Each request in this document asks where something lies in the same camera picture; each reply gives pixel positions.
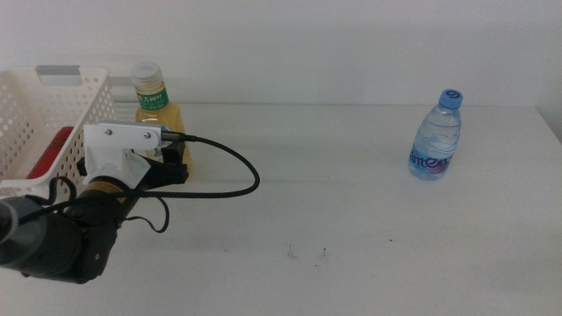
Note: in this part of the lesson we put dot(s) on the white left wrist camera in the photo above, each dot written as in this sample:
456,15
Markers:
114,145

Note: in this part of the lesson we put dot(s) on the yellow tea bottle white cap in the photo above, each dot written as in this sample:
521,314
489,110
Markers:
151,98

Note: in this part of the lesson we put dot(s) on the white perforated plastic basket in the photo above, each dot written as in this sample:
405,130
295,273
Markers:
26,109

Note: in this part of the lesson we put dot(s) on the clear water bottle blue cap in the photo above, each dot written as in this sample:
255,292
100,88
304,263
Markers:
434,145

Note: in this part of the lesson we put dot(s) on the red cola can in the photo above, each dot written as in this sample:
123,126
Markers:
50,151

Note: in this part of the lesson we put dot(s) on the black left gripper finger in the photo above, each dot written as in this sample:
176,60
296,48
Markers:
175,153
81,167

